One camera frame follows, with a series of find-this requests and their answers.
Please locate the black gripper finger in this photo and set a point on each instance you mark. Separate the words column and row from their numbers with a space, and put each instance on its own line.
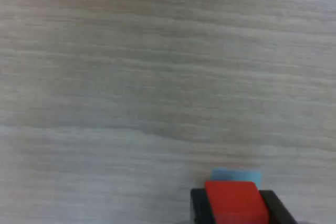
column 279, row 212
column 201, row 208

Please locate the red cube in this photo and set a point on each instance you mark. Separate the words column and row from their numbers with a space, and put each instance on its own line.
column 236, row 203

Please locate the small grey-blue tape piece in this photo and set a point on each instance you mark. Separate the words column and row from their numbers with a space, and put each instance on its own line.
column 236, row 175

